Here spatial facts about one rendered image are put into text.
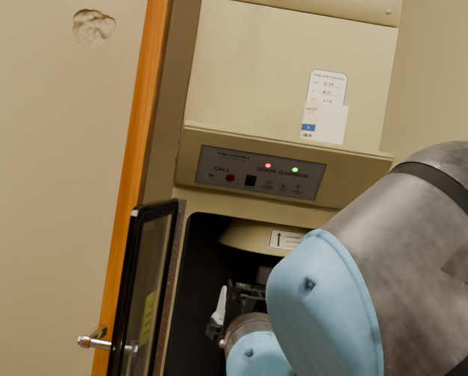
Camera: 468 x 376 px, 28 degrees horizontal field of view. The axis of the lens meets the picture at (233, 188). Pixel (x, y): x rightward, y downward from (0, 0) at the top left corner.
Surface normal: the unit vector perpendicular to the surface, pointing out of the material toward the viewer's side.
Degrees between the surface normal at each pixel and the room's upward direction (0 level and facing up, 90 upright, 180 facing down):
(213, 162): 135
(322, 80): 90
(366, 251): 50
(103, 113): 90
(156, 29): 90
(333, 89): 90
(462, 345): 70
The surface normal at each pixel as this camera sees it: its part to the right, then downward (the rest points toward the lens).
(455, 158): -0.11, -0.76
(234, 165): -0.07, 0.74
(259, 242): -0.18, -0.39
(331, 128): 0.36, 0.11
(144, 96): 0.07, 0.07
